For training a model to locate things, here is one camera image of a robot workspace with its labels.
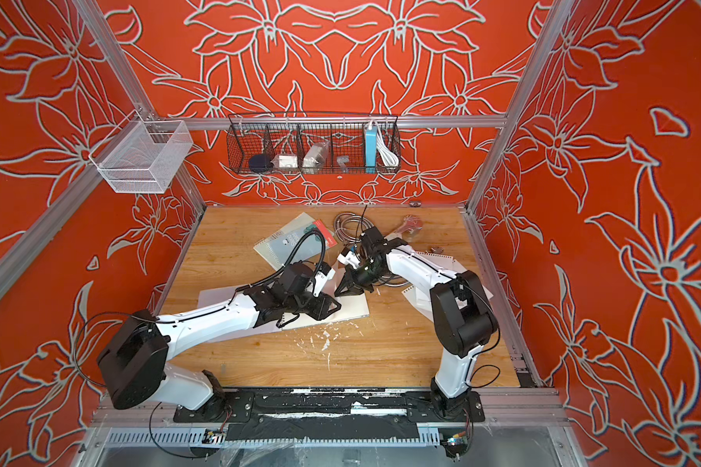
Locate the light blue box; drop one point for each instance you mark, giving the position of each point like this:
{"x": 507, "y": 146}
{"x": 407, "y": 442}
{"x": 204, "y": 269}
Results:
{"x": 370, "y": 148}

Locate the white sticker picture notebook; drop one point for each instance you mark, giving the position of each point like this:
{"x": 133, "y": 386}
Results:
{"x": 353, "y": 307}

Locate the clear plastic bag in basket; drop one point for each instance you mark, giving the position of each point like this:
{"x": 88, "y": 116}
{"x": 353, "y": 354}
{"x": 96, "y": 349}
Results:
{"x": 315, "y": 158}

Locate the white small box in basket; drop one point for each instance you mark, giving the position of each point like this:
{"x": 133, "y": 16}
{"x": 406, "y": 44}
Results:
{"x": 286, "y": 162}

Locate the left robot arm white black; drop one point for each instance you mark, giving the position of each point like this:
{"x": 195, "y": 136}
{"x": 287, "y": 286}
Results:
{"x": 136, "y": 365}

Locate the white wire basket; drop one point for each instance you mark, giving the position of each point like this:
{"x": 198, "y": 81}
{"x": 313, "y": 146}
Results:
{"x": 144, "y": 157}

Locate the black wire wall basket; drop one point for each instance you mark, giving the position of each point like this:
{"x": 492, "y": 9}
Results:
{"x": 250, "y": 134}

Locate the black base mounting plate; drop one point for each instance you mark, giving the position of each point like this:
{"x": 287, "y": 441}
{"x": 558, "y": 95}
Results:
{"x": 333, "y": 414}

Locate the teal steno notes notebook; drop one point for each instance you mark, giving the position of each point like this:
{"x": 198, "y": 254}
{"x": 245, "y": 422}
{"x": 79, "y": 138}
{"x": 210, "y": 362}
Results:
{"x": 311, "y": 246}

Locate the dark round object in basket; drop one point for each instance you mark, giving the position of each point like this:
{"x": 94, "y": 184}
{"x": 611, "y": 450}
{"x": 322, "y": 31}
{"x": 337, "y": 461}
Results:
{"x": 261, "y": 163}

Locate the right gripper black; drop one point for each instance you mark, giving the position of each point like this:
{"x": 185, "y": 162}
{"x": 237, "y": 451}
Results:
{"x": 353, "y": 289}

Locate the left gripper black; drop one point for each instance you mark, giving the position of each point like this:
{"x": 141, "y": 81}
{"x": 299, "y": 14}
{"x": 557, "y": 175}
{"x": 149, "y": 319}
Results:
{"x": 324, "y": 303}

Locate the small metal clip in basket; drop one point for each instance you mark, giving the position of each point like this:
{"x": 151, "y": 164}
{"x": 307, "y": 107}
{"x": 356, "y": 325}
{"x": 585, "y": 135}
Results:
{"x": 344, "y": 163}

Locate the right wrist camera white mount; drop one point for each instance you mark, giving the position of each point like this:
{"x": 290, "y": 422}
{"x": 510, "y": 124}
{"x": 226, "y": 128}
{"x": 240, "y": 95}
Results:
{"x": 348, "y": 257}

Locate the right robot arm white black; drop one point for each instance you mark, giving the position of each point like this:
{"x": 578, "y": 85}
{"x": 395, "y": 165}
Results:
{"x": 462, "y": 316}

